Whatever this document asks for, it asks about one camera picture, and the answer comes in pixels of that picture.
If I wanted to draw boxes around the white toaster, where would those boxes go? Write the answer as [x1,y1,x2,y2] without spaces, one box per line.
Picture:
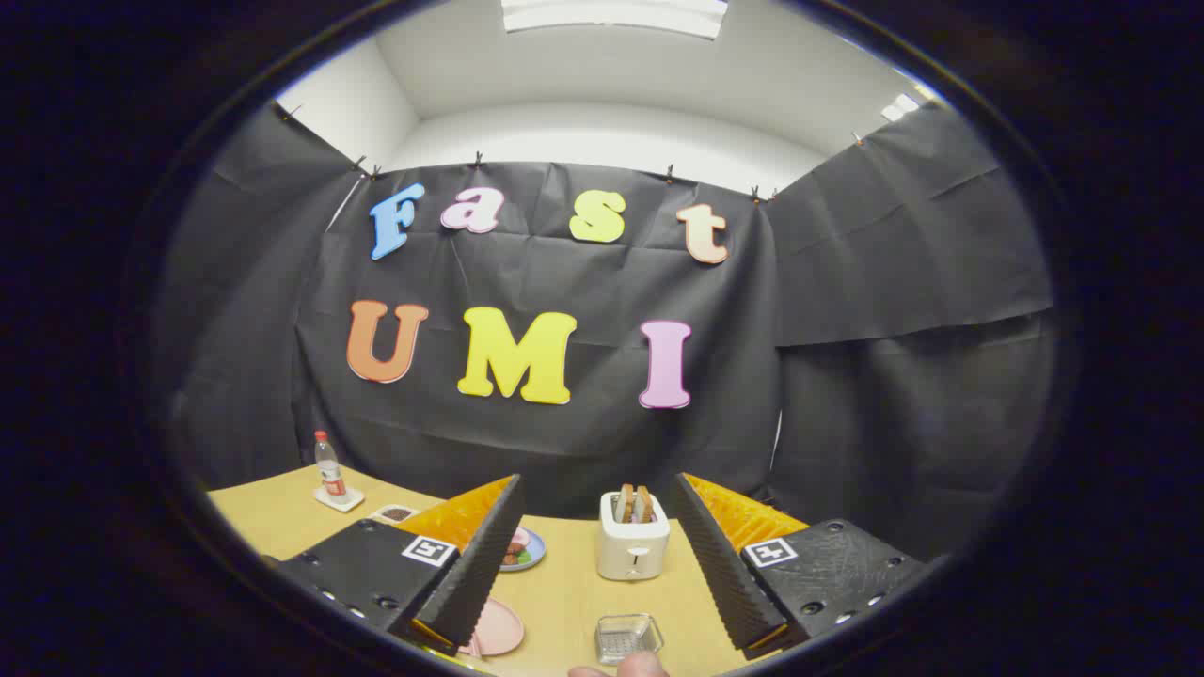
[597,491,671,581]

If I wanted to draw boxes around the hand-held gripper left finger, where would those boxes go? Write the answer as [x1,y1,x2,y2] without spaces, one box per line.
[276,473,526,657]

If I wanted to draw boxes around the metal wire cutlery basket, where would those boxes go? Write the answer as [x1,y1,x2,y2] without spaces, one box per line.
[595,614,664,666]

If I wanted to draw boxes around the large ceiling light panel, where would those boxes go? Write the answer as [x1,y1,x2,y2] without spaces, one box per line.
[500,0,730,40]

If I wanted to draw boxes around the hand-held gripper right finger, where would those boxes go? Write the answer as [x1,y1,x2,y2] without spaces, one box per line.
[670,472,932,661]

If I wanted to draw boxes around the clear water bottle red label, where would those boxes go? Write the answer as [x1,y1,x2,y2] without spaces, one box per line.
[314,431,347,499]

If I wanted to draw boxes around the pink round plate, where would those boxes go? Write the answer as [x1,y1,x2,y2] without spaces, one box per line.
[461,597,525,657]

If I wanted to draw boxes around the blue food plate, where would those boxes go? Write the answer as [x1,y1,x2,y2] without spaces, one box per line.
[499,527,547,573]

